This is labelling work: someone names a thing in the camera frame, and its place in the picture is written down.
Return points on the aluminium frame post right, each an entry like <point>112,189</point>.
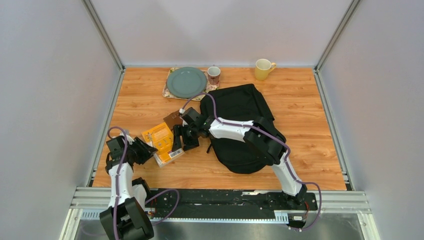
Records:
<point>352,7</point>

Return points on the floral serving tray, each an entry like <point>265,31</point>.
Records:
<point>167,94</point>

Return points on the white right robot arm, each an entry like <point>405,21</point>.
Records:
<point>262,138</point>

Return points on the aluminium frame post left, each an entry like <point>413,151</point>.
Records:
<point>91,10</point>

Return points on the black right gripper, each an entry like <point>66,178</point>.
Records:
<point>177,130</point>

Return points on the orange paperback book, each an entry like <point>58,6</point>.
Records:
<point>162,138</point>

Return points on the aluminium frame post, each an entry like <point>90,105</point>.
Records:
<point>352,7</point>
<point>91,10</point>

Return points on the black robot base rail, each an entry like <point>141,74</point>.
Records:
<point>226,204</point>

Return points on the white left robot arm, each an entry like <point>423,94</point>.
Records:
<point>125,217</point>

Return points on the yellow ceramic mug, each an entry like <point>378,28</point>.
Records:
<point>263,67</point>

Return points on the brown patterned mug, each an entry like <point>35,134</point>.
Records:
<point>213,75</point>

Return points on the brown leather wallet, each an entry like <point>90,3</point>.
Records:
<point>173,119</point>

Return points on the teal ceramic plate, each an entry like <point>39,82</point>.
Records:
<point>186,82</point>

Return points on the black fabric student bag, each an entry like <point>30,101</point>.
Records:
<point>239,103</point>

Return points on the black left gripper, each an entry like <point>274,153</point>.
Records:
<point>147,151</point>

